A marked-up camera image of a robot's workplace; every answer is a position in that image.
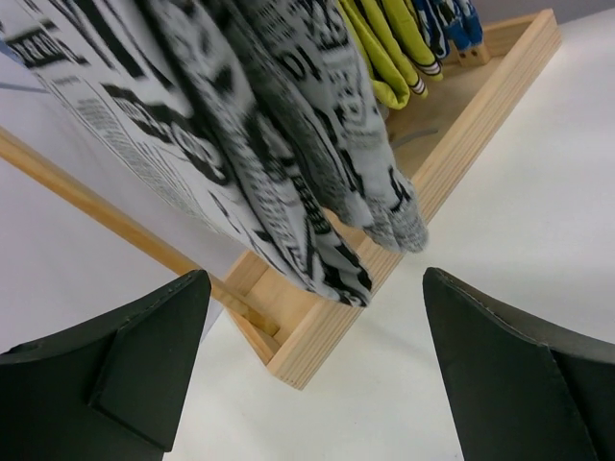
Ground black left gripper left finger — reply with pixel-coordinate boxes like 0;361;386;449
1;270;210;460

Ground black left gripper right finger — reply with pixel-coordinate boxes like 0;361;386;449
423;267;614;460

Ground newspaper print trousers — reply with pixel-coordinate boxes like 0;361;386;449
1;1;428;307

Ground blue patterned trousers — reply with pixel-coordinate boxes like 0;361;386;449
413;0;483;60

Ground lime green trousers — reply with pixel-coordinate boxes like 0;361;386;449
337;0;443;109

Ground wooden clothes rack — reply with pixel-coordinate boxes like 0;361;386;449
1;10;561;390

